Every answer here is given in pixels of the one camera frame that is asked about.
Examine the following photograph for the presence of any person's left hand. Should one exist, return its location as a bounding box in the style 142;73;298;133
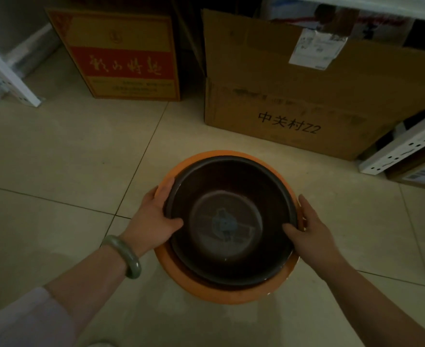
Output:
119;176;184;258

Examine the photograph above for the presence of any person's right hand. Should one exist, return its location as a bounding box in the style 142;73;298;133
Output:
281;194;344;280

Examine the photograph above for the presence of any grey basin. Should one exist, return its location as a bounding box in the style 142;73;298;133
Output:
163;156;299;287

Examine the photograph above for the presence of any orange basin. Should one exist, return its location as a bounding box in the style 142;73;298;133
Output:
154;150;305;305

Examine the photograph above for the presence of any white metal shelf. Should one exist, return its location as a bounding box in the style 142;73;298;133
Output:
0;0;425;176

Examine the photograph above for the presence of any person's left forearm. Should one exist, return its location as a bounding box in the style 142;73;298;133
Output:
44;245;133;326

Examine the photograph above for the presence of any person's right forearm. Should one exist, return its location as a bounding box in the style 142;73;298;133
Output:
313;256;425;347

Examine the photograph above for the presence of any small brown cardboard box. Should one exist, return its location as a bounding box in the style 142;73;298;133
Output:
385;147;425;194

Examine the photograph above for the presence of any blue and white box label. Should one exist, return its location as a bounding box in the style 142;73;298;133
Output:
402;166;425;187

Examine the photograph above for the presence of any red and yellow carton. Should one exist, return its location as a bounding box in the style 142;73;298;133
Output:
45;6;181;102

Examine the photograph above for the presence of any large brown cardboard box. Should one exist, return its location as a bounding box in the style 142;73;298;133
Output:
201;9;425;161

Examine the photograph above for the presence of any white shipping label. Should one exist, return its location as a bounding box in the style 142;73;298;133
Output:
288;27;349;71

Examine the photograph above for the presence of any white printed carton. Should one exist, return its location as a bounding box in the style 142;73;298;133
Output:
259;0;415;44

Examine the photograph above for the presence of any green jade bracelet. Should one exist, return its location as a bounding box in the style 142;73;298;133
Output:
101;234;142;280

